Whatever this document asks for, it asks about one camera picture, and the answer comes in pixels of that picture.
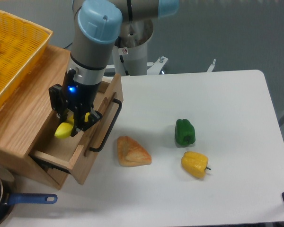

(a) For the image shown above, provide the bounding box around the green bell pepper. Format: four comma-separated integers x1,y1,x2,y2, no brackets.
175,119,196,147

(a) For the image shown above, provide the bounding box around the open wooden top drawer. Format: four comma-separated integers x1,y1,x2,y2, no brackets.
29,74,123,186

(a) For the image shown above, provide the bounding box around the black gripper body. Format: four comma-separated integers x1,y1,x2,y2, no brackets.
61,70,100,113

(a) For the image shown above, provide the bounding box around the triangular toasted bread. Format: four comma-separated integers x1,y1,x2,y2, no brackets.
117,136,152,167

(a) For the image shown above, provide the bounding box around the white metal bracket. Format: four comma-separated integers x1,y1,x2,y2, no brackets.
206,59,216,72

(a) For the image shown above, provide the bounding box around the black drawer handle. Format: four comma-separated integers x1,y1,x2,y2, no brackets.
88,98,122,153

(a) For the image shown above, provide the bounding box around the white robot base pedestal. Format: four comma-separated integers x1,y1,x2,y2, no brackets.
111,18,166,76

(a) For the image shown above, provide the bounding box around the yellow bell pepper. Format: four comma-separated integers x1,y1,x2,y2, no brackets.
181,151,209,179

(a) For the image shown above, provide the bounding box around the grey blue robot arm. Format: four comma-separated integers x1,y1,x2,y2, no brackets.
49,0,179,138

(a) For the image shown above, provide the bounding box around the yellow plastic basket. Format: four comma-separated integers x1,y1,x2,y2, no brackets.
0,10,53,109

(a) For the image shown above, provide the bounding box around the blue handled black pan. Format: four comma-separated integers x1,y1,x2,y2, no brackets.
0,168,58,224

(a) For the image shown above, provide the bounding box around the yellow banana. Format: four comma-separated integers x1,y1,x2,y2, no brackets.
54,114,74,139

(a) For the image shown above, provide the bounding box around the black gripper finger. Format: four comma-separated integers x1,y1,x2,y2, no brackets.
71,104,102,137
49,84,69,123

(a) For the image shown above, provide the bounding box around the wooden drawer cabinet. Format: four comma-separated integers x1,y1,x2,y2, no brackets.
0,45,70,189

